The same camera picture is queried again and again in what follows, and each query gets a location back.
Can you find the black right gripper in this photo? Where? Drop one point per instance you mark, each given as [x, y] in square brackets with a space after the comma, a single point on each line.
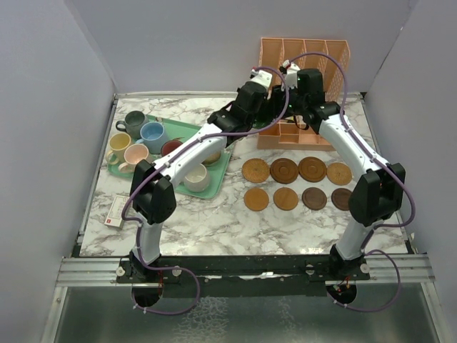
[278, 94]

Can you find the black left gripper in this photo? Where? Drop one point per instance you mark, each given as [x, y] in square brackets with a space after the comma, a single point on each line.
[254, 121]

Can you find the grooved brown wooden coaster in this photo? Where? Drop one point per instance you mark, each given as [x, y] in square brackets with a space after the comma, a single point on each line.
[284, 171]

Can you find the pink red mug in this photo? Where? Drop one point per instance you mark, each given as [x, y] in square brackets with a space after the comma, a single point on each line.
[170, 146]

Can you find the dark walnut coaster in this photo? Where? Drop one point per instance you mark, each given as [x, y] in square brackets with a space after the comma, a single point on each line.
[340, 198]
[314, 198]

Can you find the light orange wooden coaster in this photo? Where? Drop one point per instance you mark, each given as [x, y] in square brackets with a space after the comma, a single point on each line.
[256, 199]

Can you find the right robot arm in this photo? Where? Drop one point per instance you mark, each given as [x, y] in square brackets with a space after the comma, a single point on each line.
[377, 193]

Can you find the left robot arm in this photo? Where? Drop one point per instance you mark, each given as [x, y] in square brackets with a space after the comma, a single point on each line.
[152, 194]

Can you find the peach plastic desk organizer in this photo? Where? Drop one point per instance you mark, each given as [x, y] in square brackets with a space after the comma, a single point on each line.
[291, 132]

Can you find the beige ceramic mug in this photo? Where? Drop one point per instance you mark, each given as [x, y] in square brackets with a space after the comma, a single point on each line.
[212, 159]

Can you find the grey white mug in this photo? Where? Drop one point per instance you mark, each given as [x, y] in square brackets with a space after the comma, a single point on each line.
[198, 179]

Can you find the light blue mug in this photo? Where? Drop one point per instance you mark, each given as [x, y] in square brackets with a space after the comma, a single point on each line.
[153, 135]

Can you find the dark grey mug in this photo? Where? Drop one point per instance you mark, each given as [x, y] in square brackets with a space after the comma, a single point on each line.
[132, 124]

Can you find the pale pink mug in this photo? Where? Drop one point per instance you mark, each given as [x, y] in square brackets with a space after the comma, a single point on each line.
[132, 156]

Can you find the pale yellow mug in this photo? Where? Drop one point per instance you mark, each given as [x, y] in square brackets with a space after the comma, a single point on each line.
[118, 144]

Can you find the white red staples box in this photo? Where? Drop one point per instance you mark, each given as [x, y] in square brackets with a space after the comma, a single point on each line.
[114, 218]

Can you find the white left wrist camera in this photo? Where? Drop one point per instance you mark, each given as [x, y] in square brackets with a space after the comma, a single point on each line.
[261, 77]

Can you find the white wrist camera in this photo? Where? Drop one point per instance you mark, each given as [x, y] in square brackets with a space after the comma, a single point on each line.
[261, 77]
[289, 71]

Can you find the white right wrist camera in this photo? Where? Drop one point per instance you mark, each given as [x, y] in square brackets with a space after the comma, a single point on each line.
[289, 71]

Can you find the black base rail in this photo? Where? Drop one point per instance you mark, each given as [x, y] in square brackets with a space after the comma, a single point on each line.
[241, 275]

